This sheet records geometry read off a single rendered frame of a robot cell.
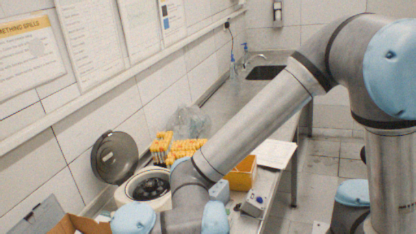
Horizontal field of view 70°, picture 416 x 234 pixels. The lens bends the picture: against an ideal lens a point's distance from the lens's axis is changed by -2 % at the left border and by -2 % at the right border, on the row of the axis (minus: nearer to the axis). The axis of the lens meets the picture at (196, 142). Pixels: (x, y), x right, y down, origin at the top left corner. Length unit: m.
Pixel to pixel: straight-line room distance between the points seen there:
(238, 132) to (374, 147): 0.22
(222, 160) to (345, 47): 0.28
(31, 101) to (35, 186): 0.28
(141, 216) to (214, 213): 0.12
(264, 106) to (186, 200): 0.22
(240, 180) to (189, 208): 0.72
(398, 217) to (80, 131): 1.03
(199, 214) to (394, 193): 0.32
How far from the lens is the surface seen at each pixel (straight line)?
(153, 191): 1.16
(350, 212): 0.79
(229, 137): 0.57
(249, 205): 1.10
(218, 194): 1.11
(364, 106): 0.48
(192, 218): 0.51
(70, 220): 1.17
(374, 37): 0.46
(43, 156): 1.14
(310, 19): 3.04
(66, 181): 1.22
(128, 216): 0.51
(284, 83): 0.56
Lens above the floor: 1.68
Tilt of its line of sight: 29 degrees down
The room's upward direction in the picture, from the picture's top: 10 degrees counter-clockwise
